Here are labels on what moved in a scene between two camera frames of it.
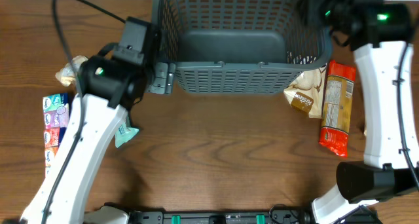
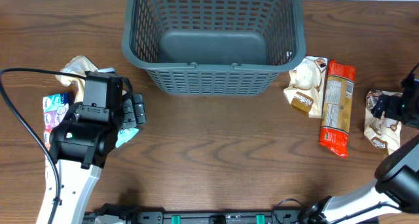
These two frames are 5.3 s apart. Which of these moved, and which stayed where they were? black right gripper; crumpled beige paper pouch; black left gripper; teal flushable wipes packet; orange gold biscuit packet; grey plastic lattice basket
Moved: black left gripper; black right gripper; grey plastic lattice basket
Stayed: orange gold biscuit packet; crumpled beige paper pouch; teal flushable wipes packet
